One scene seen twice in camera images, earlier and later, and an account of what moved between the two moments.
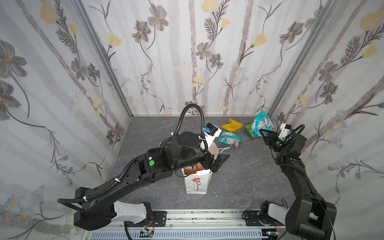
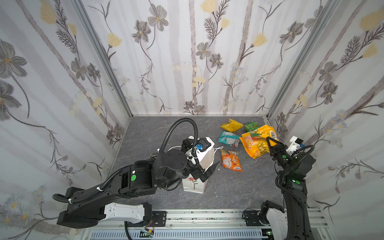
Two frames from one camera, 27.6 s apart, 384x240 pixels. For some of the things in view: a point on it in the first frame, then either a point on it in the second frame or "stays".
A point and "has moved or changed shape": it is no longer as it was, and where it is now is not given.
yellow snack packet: [232, 126] stays
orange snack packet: [193, 169] has moved or changed shape
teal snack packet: [230, 138] stays
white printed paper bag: [197, 183] stays
